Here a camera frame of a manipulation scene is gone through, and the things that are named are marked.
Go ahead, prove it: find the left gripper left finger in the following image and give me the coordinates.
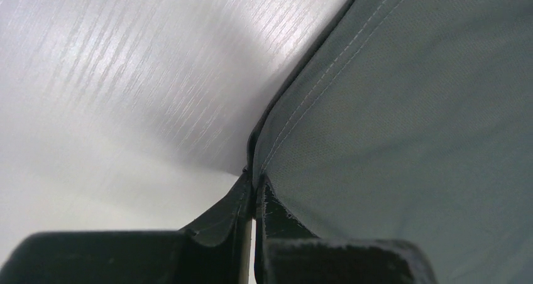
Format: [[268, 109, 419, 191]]
[[1, 172, 252, 283]]

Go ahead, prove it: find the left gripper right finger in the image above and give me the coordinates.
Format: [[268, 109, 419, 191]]
[[254, 177, 437, 283]]

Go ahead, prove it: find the dark grey t-shirt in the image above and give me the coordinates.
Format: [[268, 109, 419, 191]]
[[250, 0, 532, 283]]

